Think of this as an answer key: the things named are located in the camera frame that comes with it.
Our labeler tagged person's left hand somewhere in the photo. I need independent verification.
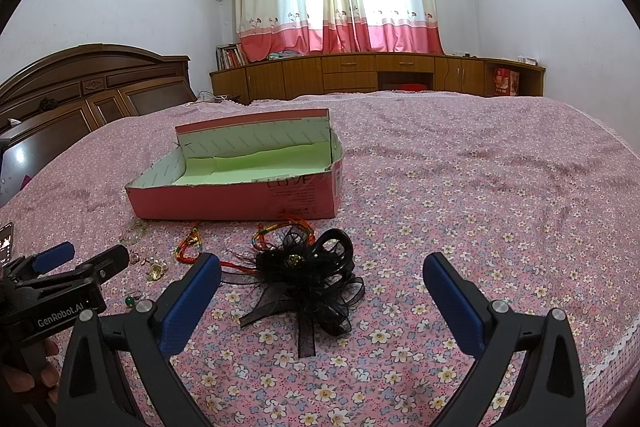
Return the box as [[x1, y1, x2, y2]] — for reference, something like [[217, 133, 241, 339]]
[[0, 338, 62, 413]]

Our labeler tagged pink cardboard box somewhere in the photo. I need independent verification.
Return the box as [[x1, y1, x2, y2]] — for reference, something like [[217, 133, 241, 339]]
[[126, 108, 343, 221]]

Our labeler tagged long wooden cabinet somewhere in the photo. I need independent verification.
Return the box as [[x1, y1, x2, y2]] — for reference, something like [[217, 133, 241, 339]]
[[210, 52, 546, 105]]

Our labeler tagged row of books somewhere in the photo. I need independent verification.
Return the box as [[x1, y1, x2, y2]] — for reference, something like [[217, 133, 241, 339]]
[[216, 43, 247, 70]]

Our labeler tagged black feather hair accessory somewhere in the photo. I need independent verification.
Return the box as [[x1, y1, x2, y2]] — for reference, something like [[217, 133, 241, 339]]
[[221, 219, 366, 359]]

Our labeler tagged colourful braided bracelet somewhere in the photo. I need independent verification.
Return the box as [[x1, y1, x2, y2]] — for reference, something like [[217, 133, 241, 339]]
[[250, 215, 317, 253]]

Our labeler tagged red braided cord bracelet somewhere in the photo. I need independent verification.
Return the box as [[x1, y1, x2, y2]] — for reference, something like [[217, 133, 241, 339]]
[[172, 220, 260, 278]]

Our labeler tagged pink floral bedspread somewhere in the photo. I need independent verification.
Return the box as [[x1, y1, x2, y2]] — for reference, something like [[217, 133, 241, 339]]
[[0, 90, 640, 427]]

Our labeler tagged red gift box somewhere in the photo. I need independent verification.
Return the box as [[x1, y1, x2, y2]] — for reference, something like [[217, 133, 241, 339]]
[[494, 67, 520, 96]]

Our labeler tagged dark wooden headboard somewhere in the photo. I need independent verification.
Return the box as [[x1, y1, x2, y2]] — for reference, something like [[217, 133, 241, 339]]
[[1, 43, 195, 204]]

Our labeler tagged red cushion in cabinet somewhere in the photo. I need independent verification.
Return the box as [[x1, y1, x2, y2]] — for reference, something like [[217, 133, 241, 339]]
[[398, 82, 430, 92]]

